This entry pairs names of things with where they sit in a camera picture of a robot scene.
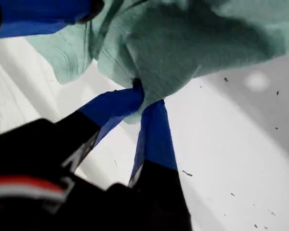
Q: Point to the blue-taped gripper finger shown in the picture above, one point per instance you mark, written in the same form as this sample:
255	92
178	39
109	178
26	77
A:
115	108
38	16
156	149

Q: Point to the pale green T-shirt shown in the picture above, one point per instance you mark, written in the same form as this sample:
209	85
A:
173	48

